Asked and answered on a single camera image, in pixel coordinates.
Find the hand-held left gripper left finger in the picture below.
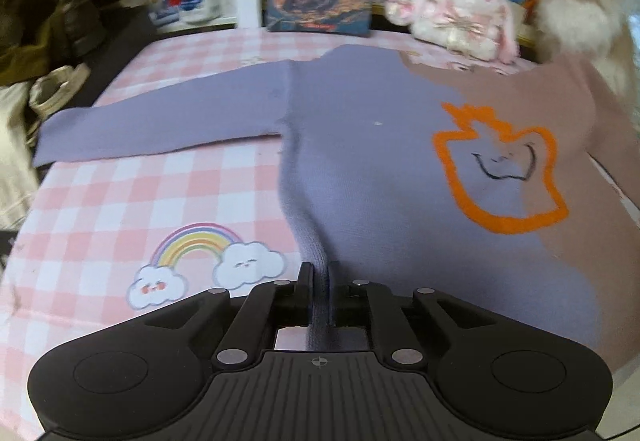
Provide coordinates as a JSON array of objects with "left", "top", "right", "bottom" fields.
[{"left": 142, "top": 262, "right": 317, "bottom": 369}]

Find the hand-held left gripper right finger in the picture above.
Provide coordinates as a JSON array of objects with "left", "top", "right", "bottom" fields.
[{"left": 327, "top": 261, "right": 501, "bottom": 368}]

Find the purple and brown sweater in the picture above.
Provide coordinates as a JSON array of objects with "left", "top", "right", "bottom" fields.
[{"left": 32, "top": 43, "right": 640, "bottom": 353}]

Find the pink checkered tablecloth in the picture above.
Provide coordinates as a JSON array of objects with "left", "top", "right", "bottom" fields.
[{"left": 0, "top": 26, "right": 640, "bottom": 441}]

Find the white pink plush bunny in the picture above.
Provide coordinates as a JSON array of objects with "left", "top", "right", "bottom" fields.
[{"left": 385, "top": 0, "right": 521, "bottom": 64}]

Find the black box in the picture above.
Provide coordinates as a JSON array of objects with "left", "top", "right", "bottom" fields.
[{"left": 50, "top": 3, "right": 163, "bottom": 116}]

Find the white cloth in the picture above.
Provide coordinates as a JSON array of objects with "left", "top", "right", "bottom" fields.
[{"left": 0, "top": 81, "right": 42, "bottom": 228}]

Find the cream wrist watch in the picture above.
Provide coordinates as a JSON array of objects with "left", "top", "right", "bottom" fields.
[{"left": 27, "top": 63, "right": 92, "bottom": 122}]

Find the fluffy cream cat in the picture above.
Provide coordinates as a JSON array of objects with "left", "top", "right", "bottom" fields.
[{"left": 530, "top": 0, "right": 640, "bottom": 96}]

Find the olive green jacket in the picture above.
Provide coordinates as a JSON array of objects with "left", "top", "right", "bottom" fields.
[{"left": 0, "top": 0, "right": 136, "bottom": 86}]

